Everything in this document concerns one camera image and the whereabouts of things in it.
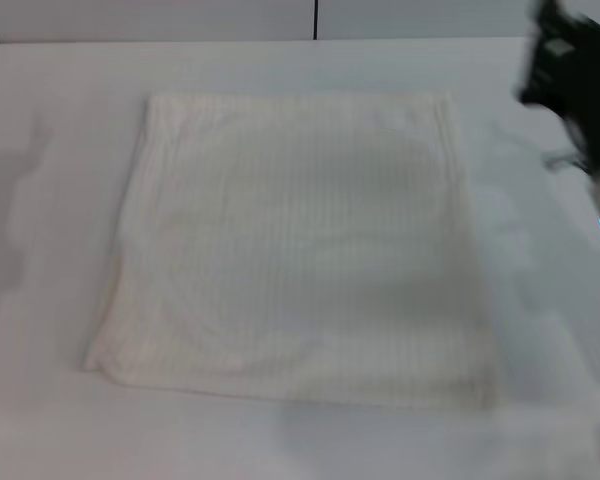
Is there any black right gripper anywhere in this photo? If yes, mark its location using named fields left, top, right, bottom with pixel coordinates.
left=513, top=0, right=600, bottom=174

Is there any cream ribbed towel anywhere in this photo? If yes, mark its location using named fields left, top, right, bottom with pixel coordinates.
left=82, top=90, right=501, bottom=410

